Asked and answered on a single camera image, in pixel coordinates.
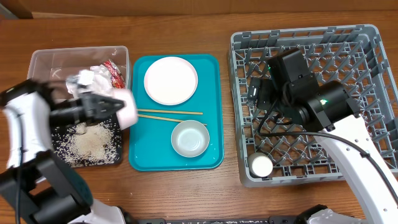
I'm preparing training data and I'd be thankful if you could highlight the small pink bowl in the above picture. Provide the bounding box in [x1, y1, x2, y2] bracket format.
[113, 88, 138, 130]

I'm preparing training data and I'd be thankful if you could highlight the white napkin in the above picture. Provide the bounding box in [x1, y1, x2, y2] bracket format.
[71, 65, 113, 98]

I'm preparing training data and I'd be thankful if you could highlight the red snack wrapper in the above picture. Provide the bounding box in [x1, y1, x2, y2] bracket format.
[103, 60, 126, 88]

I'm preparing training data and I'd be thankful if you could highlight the wooden chopstick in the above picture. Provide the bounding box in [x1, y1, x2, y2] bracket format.
[137, 109, 203, 115]
[137, 113, 208, 127]

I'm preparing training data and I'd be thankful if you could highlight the white cup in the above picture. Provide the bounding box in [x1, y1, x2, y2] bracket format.
[248, 152, 274, 177]

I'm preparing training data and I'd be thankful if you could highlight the large white plate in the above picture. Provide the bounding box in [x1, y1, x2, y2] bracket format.
[144, 57, 198, 106]

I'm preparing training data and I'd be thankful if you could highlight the grey-white bowl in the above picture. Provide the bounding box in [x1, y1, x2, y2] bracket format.
[171, 120, 210, 158]

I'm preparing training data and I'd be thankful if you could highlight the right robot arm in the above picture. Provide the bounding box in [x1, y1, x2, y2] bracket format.
[248, 48, 397, 223]

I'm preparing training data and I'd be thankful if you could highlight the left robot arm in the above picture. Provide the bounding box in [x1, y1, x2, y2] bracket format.
[1, 79, 135, 224]

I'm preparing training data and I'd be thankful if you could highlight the black food waste tray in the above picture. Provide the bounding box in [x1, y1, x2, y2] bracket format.
[49, 113, 123, 168]

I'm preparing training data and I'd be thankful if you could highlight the clear plastic waste bin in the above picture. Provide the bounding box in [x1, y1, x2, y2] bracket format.
[27, 46, 132, 103]

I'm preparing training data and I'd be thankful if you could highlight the grey dishwasher rack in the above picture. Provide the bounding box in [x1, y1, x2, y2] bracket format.
[228, 24, 397, 187]

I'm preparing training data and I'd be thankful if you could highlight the pile of rice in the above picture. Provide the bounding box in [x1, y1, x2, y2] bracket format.
[57, 121, 119, 166]

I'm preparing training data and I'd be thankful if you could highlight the teal serving tray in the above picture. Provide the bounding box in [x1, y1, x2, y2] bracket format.
[129, 54, 224, 172]

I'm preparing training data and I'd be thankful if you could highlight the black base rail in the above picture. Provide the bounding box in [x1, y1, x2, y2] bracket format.
[136, 215, 306, 224]

